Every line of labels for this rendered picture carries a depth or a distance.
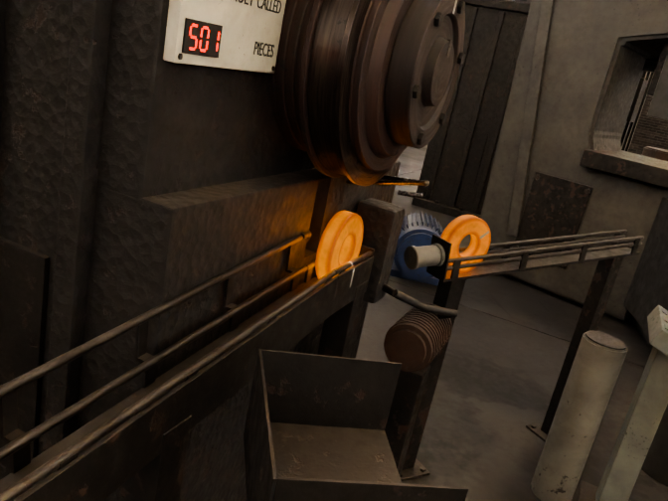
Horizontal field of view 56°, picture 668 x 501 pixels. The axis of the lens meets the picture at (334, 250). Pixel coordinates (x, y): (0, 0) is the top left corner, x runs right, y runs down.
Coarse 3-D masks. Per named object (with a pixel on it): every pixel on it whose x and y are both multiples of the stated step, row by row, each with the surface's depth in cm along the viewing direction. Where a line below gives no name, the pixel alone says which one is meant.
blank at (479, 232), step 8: (464, 216) 163; (472, 216) 163; (448, 224) 162; (456, 224) 161; (464, 224) 161; (472, 224) 162; (480, 224) 164; (448, 232) 161; (456, 232) 160; (464, 232) 162; (472, 232) 163; (480, 232) 165; (488, 232) 166; (448, 240) 160; (456, 240) 161; (472, 240) 168; (480, 240) 166; (488, 240) 167; (456, 248) 162; (472, 248) 168; (480, 248) 167; (488, 248) 168; (456, 256) 164; (448, 264) 163
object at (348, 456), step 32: (288, 352) 85; (256, 384) 81; (288, 384) 86; (320, 384) 87; (352, 384) 88; (384, 384) 89; (256, 416) 77; (288, 416) 88; (320, 416) 89; (352, 416) 90; (384, 416) 91; (256, 448) 73; (288, 448) 84; (320, 448) 85; (352, 448) 86; (384, 448) 88; (256, 480) 70; (288, 480) 60; (320, 480) 61; (352, 480) 81; (384, 480) 82
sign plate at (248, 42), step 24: (192, 0) 81; (216, 0) 85; (240, 0) 90; (264, 0) 96; (168, 24) 81; (216, 24) 87; (240, 24) 92; (264, 24) 98; (168, 48) 82; (240, 48) 94; (264, 48) 100; (264, 72) 102
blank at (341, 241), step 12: (336, 216) 125; (348, 216) 125; (336, 228) 123; (348, 228) 126; (360, 228) 132; (324, 240) 122; (336, 240) 122; (348, 240) 131; (360, 240) 134; (324, 252) 122; (336, 252) 124; (348, 252) 132; (324, 264) 123; (336, 264) 126
